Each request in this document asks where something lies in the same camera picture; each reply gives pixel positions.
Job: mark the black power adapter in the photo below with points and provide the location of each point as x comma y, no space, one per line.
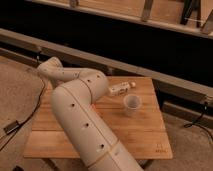
11,127

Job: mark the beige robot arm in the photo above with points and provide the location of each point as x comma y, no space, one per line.
75,91

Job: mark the clear plastic cup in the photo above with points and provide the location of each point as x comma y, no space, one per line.
132,104

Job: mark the wooden table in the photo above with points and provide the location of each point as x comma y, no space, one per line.
144,134

